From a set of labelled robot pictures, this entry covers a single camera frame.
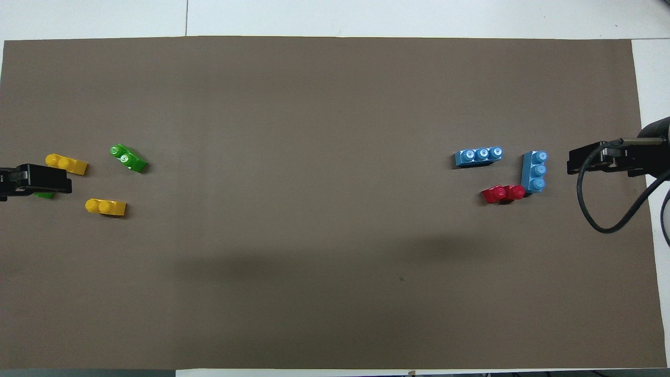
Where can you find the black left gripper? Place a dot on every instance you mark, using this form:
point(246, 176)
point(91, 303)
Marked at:
point(8, 183)

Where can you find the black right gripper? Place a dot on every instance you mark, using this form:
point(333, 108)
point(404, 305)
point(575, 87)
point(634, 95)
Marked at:
point(628, 158)

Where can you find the green two-stud toy block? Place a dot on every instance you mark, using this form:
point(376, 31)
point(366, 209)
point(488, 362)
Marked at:
point(128, 158)
point(44, 195)

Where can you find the blue three-stud toy block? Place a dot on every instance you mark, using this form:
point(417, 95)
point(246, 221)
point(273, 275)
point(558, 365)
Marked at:
point(478, 157)
point(535, 173)

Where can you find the yellow two-stud toy block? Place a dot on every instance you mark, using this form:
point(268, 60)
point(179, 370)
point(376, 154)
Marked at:
point(70, 163)
point(105, 207)

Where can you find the red two-stud toy block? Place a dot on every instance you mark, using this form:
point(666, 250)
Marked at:
point(502, 194)

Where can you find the brown table mat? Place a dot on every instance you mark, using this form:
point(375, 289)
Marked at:
point(335, 104)

